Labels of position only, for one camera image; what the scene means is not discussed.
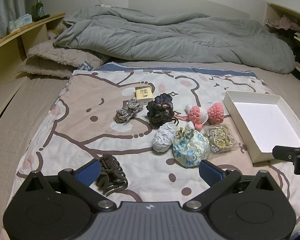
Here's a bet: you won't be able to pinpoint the floral drawstring pouch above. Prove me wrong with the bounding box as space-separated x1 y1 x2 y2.
172 127 211 168

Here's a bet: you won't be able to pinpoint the beige fluffy blanket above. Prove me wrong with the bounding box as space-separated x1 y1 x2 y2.
17 19 108 78

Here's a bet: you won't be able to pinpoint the clear bag of jewellery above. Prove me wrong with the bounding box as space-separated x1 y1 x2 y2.
202 124 239 154

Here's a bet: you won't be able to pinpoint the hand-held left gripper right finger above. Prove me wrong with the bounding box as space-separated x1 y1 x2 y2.
182 159 282 209

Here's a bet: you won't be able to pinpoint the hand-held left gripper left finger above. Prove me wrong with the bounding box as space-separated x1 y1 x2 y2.
22 160 117 210

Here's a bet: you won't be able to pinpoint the tissue pack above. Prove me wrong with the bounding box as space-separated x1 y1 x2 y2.
9 14 32 32

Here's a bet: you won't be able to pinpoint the grey curtain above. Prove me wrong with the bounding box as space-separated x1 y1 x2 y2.
0 0 28 43

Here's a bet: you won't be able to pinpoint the white headboard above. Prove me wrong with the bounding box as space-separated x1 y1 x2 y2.
128 0 250 20

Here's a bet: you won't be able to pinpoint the white cardboard box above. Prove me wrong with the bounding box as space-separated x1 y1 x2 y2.
224 90 300 164

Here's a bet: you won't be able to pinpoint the braided rope cord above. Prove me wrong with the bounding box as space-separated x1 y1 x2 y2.
114 97 144 125

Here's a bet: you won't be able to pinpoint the small yellow box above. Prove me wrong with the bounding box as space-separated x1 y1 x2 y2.
135 86 154 104

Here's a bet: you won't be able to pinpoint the grey duvet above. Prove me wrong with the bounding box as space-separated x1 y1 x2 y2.
54 5 296 74

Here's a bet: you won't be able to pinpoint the wooden bedside shelf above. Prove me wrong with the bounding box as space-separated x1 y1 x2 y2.
265 2 300 87

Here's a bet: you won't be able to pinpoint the bear printed blanket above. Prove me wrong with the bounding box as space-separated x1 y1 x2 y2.
7 64 300 240

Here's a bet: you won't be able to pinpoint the dark clothes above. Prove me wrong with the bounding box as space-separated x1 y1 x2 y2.
275 29 300 64

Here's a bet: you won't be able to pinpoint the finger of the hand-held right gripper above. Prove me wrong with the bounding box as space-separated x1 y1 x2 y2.
272 146 300 175

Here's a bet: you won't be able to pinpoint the green glass bottle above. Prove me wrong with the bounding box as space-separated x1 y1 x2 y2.
33 0 43 22

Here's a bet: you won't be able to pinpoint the dark crochet scrunchie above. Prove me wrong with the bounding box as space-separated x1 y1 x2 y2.
146 93 183 127

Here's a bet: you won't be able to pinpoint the white grey scrunchie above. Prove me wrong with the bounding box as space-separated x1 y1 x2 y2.
153 121 178 153

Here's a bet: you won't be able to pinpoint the pink white crochet toy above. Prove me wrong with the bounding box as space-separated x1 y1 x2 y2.
175 102 225 130

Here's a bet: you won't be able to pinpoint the curved wooden shelf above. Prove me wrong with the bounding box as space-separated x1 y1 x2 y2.
0 12 65 130

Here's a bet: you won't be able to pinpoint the pink crumpled clothes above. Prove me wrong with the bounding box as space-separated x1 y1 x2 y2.
266 15 300 34

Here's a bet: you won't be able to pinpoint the brown hair claw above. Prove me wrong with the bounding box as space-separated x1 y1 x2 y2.
94 154 129 197

